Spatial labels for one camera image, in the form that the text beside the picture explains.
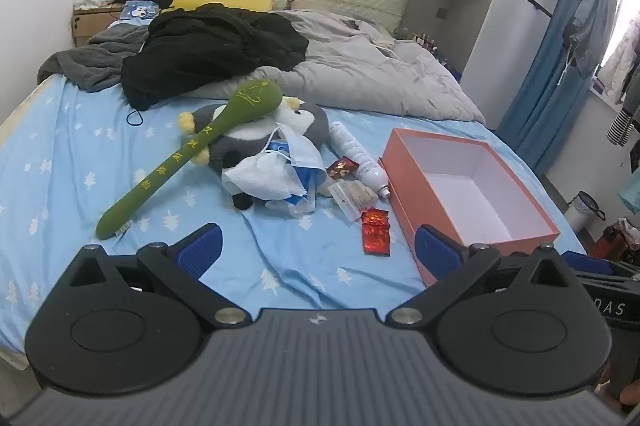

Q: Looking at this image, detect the blue face mask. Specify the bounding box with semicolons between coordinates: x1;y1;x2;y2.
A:
260;125;327;174

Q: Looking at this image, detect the white tissue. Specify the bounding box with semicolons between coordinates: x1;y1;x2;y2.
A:
221;150;307;203

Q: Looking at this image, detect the bright red foil packet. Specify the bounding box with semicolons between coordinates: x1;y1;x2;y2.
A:
360;207;392;258

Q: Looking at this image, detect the blue curtain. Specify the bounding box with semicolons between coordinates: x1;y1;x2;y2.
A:
495;0;626;177

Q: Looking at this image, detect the orange cardboard box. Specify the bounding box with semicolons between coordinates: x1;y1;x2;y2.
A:
380;127;561;289

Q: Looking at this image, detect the green plush stick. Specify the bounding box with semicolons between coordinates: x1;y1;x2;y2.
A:
96;77;285;241

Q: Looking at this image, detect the blue white mask packaging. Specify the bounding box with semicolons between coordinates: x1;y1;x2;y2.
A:
264;166;329;218

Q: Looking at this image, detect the grey blue hanging garment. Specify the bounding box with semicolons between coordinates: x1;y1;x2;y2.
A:
564;0;627;80

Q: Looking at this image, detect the dark red snack packet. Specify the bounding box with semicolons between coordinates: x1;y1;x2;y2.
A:
326;158;360;182

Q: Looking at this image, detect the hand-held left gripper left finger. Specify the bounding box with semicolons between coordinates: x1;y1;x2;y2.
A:
65;222;252;328

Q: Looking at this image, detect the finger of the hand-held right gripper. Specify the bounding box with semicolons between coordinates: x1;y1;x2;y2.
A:
561;250;640;287

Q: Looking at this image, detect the red brown suitcase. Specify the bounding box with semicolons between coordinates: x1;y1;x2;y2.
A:
587;217;640;265

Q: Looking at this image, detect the grey striped hanging sweater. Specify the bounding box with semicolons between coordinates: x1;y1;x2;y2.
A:
606;76;640;148

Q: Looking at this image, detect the light blue patterned bedsheet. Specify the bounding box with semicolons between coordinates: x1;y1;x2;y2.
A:
0;73;588;357

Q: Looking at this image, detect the brown cardboard box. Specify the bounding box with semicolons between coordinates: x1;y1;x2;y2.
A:
72;3;126;49

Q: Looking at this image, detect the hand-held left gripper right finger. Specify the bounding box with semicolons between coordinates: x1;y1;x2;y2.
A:
389;223;577;328

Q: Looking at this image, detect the grey penguin plush toy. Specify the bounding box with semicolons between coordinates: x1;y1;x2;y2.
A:
178;96;331;211

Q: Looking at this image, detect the clear plastic packet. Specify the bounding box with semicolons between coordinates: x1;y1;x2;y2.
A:
327;180;377;222

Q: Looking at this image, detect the row of small bottles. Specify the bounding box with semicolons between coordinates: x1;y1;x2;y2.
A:
400;30;452;58

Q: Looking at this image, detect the teal hanging garment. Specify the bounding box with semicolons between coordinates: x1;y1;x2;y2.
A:
619;175;640;209

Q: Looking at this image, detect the dark grey blanket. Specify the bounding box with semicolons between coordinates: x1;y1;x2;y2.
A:
37;22;152;93

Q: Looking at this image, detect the black clothes pile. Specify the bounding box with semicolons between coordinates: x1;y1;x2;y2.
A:
121;4;310;112

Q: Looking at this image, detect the white hanging jacket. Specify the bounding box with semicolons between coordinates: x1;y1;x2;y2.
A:
596;20;640;101

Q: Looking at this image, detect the white trash bin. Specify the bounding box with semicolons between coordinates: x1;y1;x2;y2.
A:
564;190;601;235

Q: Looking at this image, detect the white spray bottle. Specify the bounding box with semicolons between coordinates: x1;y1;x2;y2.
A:
328;121;394;200

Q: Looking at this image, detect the blue cartoon packet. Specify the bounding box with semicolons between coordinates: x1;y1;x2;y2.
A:
121;0;162;23

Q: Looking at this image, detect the grey quilt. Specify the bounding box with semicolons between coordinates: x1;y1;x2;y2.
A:
192;8;486;125

